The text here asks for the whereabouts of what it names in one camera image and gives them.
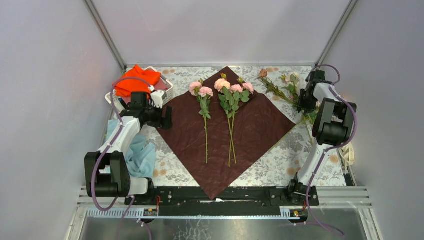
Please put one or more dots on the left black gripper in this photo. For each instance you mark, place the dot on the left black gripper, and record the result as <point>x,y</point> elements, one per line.
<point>166,122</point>

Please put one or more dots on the dried brown fake flower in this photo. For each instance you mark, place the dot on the dried brown fake flower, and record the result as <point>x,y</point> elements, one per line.
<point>277,91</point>

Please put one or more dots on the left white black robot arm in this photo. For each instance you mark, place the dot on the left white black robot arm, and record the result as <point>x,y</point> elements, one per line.
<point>106,170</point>

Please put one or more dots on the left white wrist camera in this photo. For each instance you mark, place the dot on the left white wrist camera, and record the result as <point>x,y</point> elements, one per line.
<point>158,98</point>

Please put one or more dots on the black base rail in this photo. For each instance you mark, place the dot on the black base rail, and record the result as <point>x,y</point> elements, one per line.
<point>170,201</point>

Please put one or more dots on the cream ribbon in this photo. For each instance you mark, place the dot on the cream ribbon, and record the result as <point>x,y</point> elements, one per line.
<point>347,155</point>

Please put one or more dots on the dark red wrapping paper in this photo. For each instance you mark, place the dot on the dark red wrapping paper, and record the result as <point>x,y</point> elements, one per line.
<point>259,126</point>

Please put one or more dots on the light blue cloth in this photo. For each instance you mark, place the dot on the light blue cloth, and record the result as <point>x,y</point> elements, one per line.
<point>139,155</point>

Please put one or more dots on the pink fake flower bunch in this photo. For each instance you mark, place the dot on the pink fake flower bunch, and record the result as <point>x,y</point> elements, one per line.
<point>230,97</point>

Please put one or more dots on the white plastic basket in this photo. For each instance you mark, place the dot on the white plastic basket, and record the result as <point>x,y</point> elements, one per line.
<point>121,101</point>

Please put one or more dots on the orange folded cloth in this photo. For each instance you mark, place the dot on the orange folded cloth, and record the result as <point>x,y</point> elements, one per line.
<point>137,80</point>

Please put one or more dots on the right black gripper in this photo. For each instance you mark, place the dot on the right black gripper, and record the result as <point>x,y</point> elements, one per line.
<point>303,107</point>

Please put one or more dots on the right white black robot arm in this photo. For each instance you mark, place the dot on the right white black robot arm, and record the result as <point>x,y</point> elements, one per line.
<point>335,124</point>

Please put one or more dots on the peach fake flower stem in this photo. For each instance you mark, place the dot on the peach fake flower stem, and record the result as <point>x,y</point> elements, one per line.
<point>309,119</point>

